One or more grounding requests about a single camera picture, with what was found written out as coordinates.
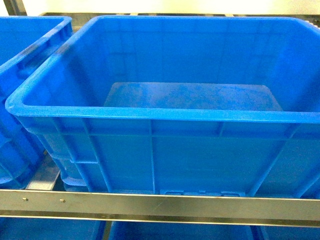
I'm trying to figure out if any blue crate lower shelf left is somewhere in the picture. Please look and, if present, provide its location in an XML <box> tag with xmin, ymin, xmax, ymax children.
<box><xmin>0</xmin><ymin>217</ymin><xmax>106</xmax><ymax>240</ymax></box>

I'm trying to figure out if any blue plastic crate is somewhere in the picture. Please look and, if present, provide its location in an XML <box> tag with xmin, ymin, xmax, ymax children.
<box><xmin>0</xmin><ymin>15</ymin><xmax>74</xmax><ymax>190</ymax></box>
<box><xmin>4</xmin><ymin>14</ymin><xmax>320</xmax><ymax>200</ymax></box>

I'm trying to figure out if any blue crate lower shelf middle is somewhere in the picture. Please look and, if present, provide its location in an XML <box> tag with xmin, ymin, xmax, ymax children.
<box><xmin>109</xmin><ymin>221</ymin><xmax>254</xmax><ymax>240</ymax></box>

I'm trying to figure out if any blue crate lower shelf right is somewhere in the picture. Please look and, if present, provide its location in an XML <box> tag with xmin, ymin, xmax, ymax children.
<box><xmin>250</xmin><ymin>226</ymin><xmax>320</xmax><ymax>240</ymax></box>

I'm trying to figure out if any blue plastic crate left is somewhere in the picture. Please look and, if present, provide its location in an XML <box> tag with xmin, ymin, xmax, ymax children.
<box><xmin>0</xmin><ymin>15</ymin><xmax>74</xmax><ymax>190</ymax></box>

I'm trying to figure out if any blue crate shelf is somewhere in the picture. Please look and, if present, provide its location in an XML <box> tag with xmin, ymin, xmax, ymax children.
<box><xmin>109</xmin><ymin>221</ymin><xmax>254</xmax><ymax>240</ymax></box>
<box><xmin>250</xmin><ymin>226</ymin><xmax>320</xmax><ymax>240</ymax></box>
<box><xmin>0</xmin><ymin>217</ymin><xmax>106</xmax><ymax>240</ymax></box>

